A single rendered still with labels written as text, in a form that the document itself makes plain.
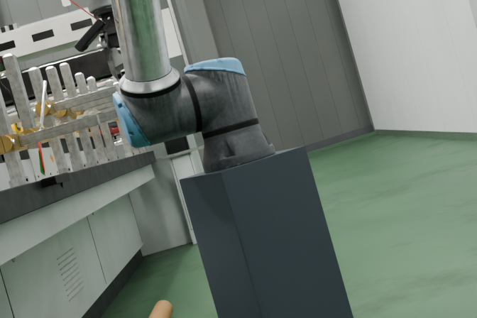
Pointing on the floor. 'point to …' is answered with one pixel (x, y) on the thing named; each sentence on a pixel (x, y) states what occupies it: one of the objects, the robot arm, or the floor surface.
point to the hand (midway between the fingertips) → (116, 77)
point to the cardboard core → (162, 309)
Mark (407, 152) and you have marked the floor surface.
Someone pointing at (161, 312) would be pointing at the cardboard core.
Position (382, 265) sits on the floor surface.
